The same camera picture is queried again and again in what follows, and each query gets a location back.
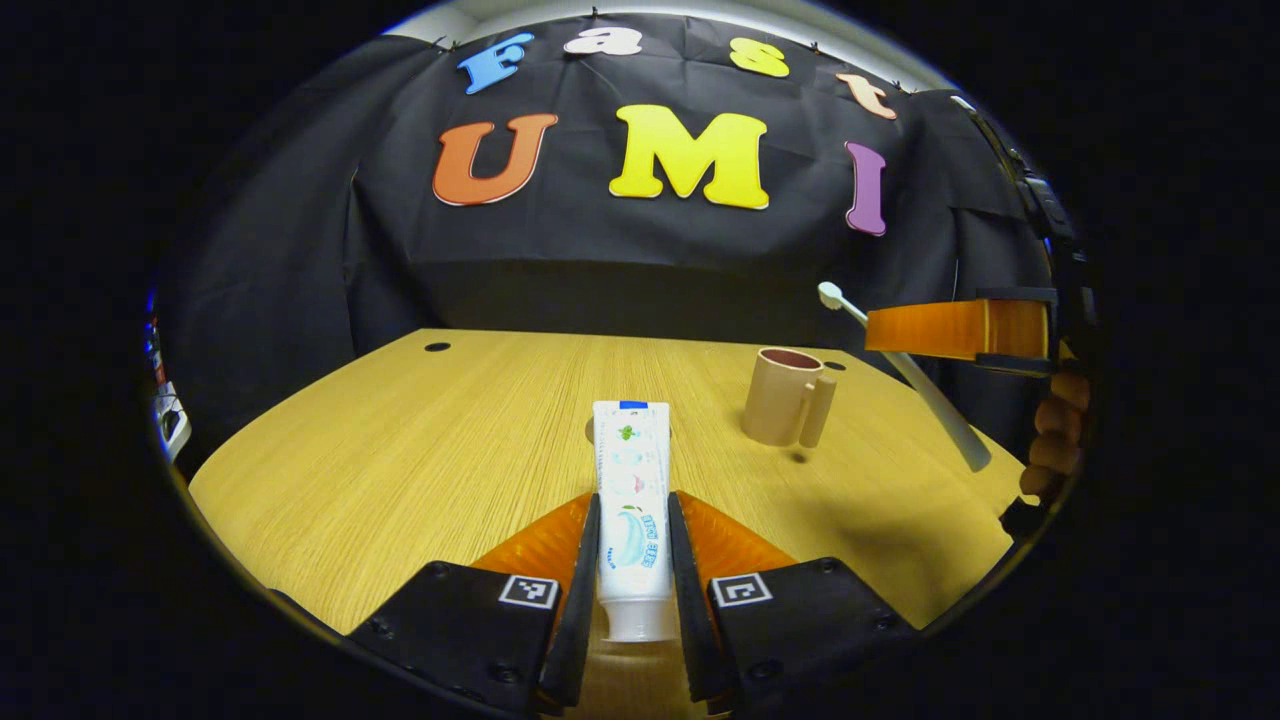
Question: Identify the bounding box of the beige cup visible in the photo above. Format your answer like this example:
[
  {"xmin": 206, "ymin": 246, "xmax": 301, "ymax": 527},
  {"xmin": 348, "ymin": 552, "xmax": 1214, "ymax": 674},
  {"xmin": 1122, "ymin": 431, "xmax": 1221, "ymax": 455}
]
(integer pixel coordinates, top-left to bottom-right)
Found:
[{"xmin": 741, "ymin": 347, "xmax": 838, "ymax": 449}]

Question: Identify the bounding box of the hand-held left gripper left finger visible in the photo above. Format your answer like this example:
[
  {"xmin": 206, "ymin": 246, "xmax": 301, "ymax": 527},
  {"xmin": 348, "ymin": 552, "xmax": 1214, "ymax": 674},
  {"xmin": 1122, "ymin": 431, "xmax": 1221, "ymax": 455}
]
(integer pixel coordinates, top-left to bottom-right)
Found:
[{"xmin": 350, "ymin": 490, "xmax": 602, "ymax": 715}]

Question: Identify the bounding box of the white and blue object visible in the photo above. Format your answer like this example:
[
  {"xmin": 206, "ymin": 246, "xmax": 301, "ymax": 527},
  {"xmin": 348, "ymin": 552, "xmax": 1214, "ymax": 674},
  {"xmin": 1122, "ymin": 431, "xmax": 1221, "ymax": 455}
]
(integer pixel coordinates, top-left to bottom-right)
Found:
[{"xmin": 150, "ymin": 320, "xmax": 193, "ymax": 463}]

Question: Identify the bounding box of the white toothpaste tube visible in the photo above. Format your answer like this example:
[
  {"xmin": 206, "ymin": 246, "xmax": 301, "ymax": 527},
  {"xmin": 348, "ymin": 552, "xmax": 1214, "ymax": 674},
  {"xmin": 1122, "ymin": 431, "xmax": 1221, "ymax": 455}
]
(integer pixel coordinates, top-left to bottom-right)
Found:
[{"xmin": 592, "ymin": 400, "xmax": 679, "ymax": 643}]

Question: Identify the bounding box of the white toothbrush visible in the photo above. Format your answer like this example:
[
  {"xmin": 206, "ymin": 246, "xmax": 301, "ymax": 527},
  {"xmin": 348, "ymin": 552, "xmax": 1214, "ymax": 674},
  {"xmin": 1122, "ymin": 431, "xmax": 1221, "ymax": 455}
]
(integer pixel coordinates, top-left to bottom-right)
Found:
[{"xmin": 818, "ymin": 282, "xmax": 993, "ymax": 473}]

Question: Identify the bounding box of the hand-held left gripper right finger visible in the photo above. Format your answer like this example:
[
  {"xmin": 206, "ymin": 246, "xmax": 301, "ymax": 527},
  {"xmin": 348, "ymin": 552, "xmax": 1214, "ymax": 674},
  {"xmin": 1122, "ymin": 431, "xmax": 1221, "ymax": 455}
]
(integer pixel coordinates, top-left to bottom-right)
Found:
[{"xmin": 667, "ymin": 489, "xmax": 917, "ymax": 715}]

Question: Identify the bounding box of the black backdrop cloth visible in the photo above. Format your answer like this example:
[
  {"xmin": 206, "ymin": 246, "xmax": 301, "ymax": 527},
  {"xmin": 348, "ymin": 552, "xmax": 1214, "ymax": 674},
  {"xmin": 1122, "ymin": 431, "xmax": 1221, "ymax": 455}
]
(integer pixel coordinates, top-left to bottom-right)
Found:
[{"xmin": 155, "ymin": 12, "xmax": 1081, "ymax": 481}]

